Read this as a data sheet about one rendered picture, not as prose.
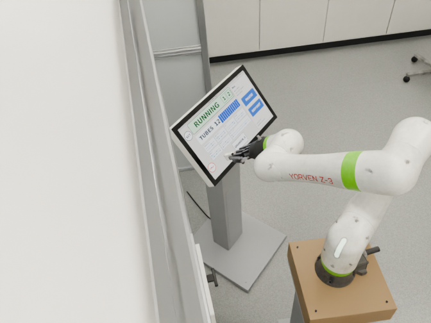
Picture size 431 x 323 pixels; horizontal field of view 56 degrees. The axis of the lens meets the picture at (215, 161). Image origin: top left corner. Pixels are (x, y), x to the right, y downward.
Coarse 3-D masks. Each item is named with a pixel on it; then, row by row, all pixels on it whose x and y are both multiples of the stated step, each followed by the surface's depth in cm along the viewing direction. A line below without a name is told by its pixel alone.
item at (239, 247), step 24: (216, 192) 214; (240, 192) 229; (216, 216) 232; (240, 216) 245; (216, 240) 255; (240, 240) 259; (264, 240) 258; (216, 264) 249; (240, 264) 248; (264, 264) 247
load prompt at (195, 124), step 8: (224, 96) 181; (232, 96) 183; (208, 104) 175; (216, 104) 177; (224, 104) 180; (200, 112) 172; (208, 112) 175; (216, 112) 177; (192, 120) 169; (200, 120) 172; (208, 120) 174; (192, 128) 169; (200, 128) 171
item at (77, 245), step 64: (0, 0) 78; (64, 0) 76; (0, 64) 63; (64, 64) 62; (0, 128) 53; (64, 128) 52; (128, 128) 51; (0, 192) 45; (64, 192) 45; (128, 192) 44; (0, 256) 40; (64, 256) 39; (128, 256) 39; (0, 320) 35; (64, 320) 35; (128, 320) 35
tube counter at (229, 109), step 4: (236, 100) 184; (232, 104) 183; (236, 104) 184; (240, 104) 185; (224, 108) 180; (228, 108) 181; (232, 108) 182; (236, 108) 184; (224, 112) 180; (228, 112) 181; (232, 112) 182; (220, 116) 178; (224, 116) 179; (228, 116) 181; (212, 120) 175; (216, 120) 176; (220, 120) 178; (224, 120) 179; (216, 124) 176; (220, 124) 177
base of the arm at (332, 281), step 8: (376, 248) 154; (320, 256) 154; (320, 264) 150; (360, 264) 148; (320, 272) 150; (328, 272) 146; (352, 272) 147; (360, 272) 150; (328, 280) 149; (336, 280) 146; (344, 280) 146; (352, 280) 148
